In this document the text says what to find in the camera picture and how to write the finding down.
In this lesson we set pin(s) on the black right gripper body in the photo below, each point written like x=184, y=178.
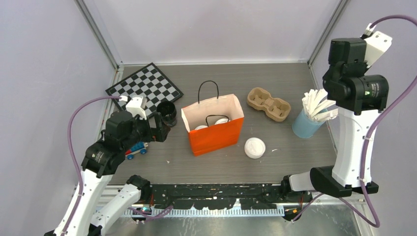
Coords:
x=327, y=79

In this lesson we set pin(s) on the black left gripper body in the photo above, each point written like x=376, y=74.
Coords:
x=142, y=132

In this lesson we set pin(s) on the white plastic cup lid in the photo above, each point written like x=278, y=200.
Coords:
x=201, y=127

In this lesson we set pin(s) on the orange paper bag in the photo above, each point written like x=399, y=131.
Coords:
x=207, y=112

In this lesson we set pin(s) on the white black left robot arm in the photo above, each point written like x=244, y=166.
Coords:
x=98, y=167

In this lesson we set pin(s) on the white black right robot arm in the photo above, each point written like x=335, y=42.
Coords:
x=351, y=171

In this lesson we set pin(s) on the blue red toy car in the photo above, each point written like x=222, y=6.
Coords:
x=140, y=147

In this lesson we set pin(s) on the black cup stack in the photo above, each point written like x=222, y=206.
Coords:
x=168, y=113

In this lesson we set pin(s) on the black white chessboard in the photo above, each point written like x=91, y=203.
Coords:
x=149, y=82

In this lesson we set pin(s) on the blue cup holder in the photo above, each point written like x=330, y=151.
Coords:
x=304, y=127

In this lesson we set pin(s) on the cardboard cup carrier tray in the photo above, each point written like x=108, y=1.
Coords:
x=276, y=109

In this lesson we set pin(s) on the white lid stack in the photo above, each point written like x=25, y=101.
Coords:
x=254, y=148

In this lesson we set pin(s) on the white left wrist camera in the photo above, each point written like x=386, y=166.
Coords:
x=135, y=106

